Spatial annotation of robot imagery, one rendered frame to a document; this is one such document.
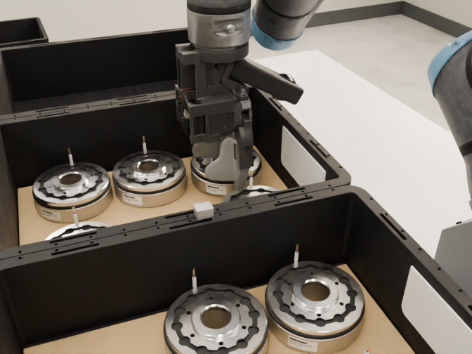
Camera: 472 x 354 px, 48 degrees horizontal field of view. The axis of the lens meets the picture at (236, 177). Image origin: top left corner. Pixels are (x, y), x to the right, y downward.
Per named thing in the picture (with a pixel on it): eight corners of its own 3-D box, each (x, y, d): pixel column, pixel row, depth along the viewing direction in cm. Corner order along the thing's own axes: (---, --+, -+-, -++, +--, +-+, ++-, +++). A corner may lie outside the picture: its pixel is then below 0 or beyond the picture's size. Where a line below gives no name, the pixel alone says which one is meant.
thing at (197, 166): (246, 140, 84) (246, 137, 83) (271, 173, 76) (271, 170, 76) (183, 151, 81) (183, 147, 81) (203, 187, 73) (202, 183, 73)
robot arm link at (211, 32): (237, -6, 66) (263, 12, 60) (237, 31, 69) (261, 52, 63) (179, 0, 64) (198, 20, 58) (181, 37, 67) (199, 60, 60)
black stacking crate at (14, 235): (257, 147, 91) (259, 85, 85) (344, 260, 68) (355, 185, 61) (9, 193, 80) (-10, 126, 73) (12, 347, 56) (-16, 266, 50)
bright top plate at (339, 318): (338, 257, 61) (338, 253, 61) (381, 323, 53) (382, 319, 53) (254, 274, 59) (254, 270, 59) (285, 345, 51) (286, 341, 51)
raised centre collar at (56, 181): (89, 170, 76) (88, 166, 75) (90, 189, 72) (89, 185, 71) (53, 175, 75) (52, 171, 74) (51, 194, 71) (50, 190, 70)
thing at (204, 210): (210, 209, 57) (209, 200, 56) (213, 217, 55) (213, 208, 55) (193, 213, 56) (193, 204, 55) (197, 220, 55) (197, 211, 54)
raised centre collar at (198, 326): (227, 296, 56) (227, 291, 55) (249, 329, 52) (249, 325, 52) (183, 312, 54) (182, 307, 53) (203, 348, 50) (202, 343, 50)
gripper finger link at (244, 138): (230, 162, 73) (225, 100, 70) (241, 159, 74) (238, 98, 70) (241, 174, 69) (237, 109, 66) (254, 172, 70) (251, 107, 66)
